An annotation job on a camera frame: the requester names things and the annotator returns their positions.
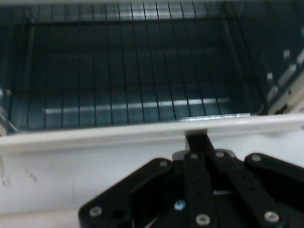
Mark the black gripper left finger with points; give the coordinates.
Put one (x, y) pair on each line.
(147, 190)

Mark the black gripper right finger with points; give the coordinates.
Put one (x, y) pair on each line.
(249, 185)

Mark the white toaster oven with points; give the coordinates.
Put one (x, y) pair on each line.
(95, 135)

